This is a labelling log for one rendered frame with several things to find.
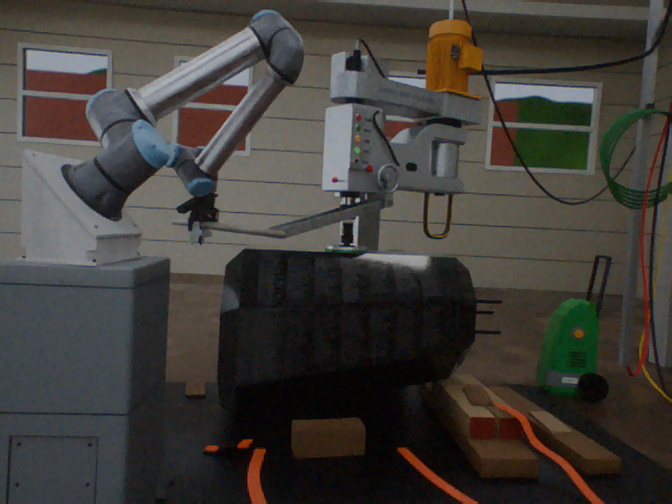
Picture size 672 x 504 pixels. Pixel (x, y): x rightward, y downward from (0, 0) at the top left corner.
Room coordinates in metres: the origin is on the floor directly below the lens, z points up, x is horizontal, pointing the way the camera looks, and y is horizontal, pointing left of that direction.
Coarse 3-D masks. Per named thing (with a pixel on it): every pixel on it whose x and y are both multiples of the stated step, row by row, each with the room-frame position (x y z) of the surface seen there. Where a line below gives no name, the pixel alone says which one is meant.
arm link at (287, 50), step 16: (288, 32) 1.88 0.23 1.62; (272, 48) 1.89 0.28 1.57; (288, 48) 1.86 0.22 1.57; (272, 64) 1.87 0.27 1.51; (288, 64) 1.86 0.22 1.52; (272, 80) 1.89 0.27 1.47; (288, 80) 1.89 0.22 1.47; (256, 96) 1.91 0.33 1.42; (272, 96) 1.92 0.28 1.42; (240, 112) 1.93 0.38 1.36; (256, 112) 1.93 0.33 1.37; (224, 128) 1.95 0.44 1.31; (240, 128) 1.94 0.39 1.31; (208, 144) 1.99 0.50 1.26; (224, 144) 1.96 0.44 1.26; (192, 160) 2.05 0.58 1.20; (208, 160) 1.98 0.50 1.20; (224, 160) 2.00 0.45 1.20; (192, 176) 2.00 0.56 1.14; (208, 176) 2.00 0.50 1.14; (192, 192) 2.00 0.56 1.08; (208, 192) 2.04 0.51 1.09
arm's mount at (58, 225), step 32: (32, 160) 1.59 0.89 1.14; (64, 160) 1.78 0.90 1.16; (32, 192) 1.60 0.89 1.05; (64, 192) 1.61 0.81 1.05; (32, 224) 1.60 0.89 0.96; (64, 224) 1.59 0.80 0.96; (96, 224) 1.63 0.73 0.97; (128, 224) 1.84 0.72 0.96; (32, 256) 1.60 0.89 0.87; (64, 256) 1.59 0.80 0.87; (96, 256) 1.61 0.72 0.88; (128, 256) 1.80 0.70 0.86
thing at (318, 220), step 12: (360, 204) 2.93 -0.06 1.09; (372, 204) 2.84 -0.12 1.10; (384, 204) 2.89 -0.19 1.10; (312, 216) 2.74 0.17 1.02; (324, 216) 2.65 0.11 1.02; (336, 216) 2.70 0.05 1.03; (348, 216) 2.74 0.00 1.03; (276, 228) 2.62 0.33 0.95; (288, 228) 2.53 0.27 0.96; (300, 228) 2.57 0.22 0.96; (312, 228) 2.61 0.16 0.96
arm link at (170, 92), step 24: (264, 24) 1.92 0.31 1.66; (288, 24) 1.94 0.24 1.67; (216, 48) 1.90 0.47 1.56; (240, 48) 1.90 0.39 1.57; (264, 48) 1.92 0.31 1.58; (192, 72) 1.87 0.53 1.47; (216, 72) 1.89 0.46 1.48; (240, 72) 1.95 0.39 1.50; (96, 96) 1.84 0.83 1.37; (120, 96) 1.82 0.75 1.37; (144, 96) 1.84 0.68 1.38; (168, 96) 1.85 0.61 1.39; (192, 96) 1.89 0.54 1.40; (96, 120) 1.80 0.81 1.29; (144, 120) 1.83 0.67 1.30
